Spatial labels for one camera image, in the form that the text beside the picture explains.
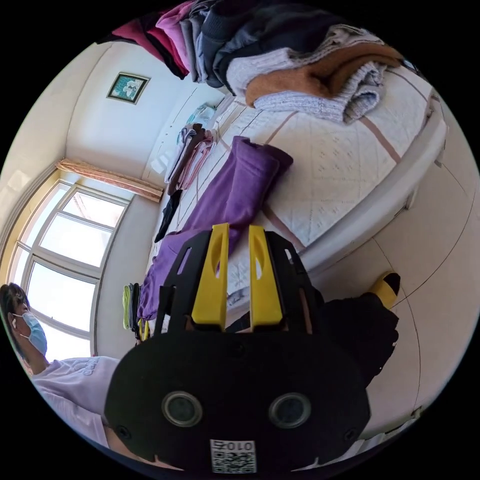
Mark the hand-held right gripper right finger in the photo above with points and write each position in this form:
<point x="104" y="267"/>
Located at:
<point x="267" y="300"/>

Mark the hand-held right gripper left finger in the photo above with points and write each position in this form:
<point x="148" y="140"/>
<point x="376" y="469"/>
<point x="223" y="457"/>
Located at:
<point x="205" y="296"/>

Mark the purple long pants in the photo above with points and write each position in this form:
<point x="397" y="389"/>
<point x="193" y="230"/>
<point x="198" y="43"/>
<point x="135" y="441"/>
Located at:
<point x="240" y="187"/>

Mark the person's right forearm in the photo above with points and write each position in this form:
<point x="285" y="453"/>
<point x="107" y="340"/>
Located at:
<point x="114" y="439"/>

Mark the pile of clothes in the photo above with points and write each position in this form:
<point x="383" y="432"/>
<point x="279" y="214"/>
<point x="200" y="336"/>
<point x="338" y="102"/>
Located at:
<point x="189" y="161"/>
<point x="285" y="71"/>
<point x="130" y="305"/>

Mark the black garment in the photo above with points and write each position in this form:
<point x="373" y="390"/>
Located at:
<point x="169" y="213"/>

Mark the person's body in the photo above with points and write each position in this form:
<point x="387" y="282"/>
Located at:
<point x="71" y="390"/>

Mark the window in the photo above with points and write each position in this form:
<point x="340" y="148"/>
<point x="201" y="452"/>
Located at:
<point x="63" y="262"/>

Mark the bed with white quilt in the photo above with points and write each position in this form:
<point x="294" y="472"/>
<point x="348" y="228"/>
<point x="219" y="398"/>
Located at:
<point x="337" y="168"/>

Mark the peach curtain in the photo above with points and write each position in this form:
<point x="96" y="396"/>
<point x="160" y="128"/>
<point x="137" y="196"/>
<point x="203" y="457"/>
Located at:
<point x="112" y="179"/>

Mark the framed flower picture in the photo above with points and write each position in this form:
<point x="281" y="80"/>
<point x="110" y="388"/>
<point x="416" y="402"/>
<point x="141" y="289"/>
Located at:
<point x="128" y="88"/>

